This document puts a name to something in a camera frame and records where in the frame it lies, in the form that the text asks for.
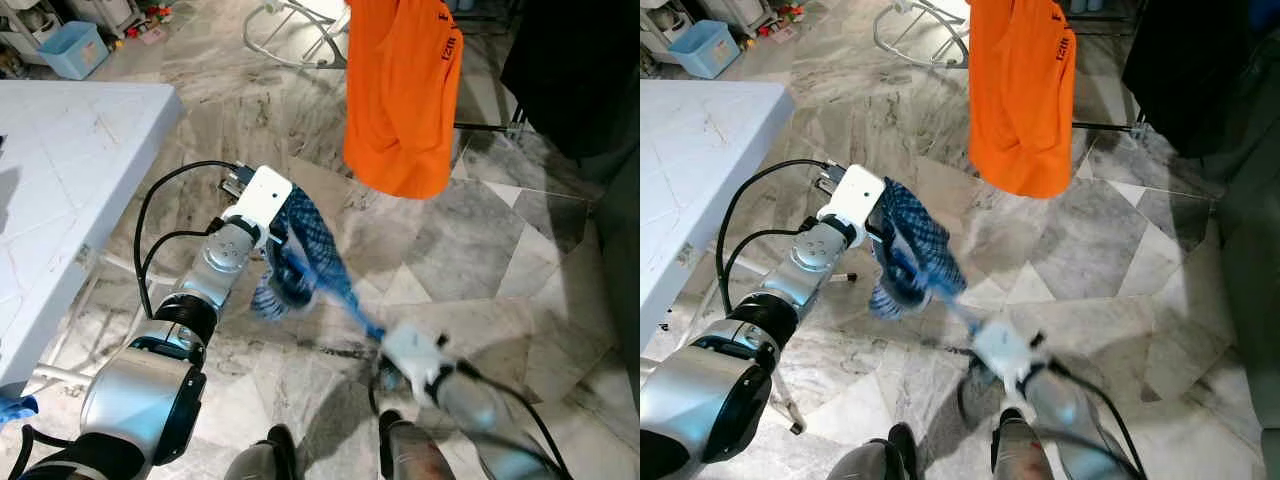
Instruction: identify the blue plaid shirt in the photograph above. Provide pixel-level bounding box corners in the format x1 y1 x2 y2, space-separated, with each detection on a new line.
250 185 353 321
868 178 969 321

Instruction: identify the orange shirt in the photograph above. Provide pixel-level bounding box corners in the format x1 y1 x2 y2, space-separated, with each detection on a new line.
343 0 464 199
965 0 1078 199

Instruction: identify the white folding table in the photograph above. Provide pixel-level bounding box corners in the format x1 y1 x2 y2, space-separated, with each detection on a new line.
640 80 807 436
0 80 186 396

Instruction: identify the robot left leg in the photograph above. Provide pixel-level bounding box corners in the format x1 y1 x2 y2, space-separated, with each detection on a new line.
828 422 916 480
222 425 296 480

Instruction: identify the robot leg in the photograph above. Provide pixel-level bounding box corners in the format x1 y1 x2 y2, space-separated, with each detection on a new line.
828 422 916 480
378 410 461 480
222 425 296 480

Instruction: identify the light blue plastic basket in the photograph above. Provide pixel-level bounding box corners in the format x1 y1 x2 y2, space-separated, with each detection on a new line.
38 20 111 81
668 20 743 79

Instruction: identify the white storage cart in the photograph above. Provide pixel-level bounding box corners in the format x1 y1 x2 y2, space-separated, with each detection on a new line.
640 0 691 66
0 0 61 66
65 0 141 31
700 0 771 31

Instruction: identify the robot right leg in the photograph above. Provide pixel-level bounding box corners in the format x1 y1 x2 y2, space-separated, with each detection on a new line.
378 410 461 480

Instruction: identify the black garment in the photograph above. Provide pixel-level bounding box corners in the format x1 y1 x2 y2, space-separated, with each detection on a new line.
500 0 641 161
1122 0 1280 159

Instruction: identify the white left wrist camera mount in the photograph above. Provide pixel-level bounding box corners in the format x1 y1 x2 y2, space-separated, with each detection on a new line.
818 163 886 241
222 165 294 241

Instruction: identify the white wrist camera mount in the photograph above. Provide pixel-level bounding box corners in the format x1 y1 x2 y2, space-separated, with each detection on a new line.
818 163 886 241
382 322 451 396
222 165 294 241
970 318 1046 391

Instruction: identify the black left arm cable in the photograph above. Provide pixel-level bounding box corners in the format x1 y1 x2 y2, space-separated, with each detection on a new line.
714 157 839 319
132 158 243 321

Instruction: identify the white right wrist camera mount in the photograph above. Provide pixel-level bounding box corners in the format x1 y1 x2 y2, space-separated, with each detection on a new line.
382 322 451 396
970 318 1046 391

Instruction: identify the white round wire frame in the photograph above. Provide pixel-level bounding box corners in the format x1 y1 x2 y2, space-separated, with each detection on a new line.
243 0 349 71
873 0 971 69

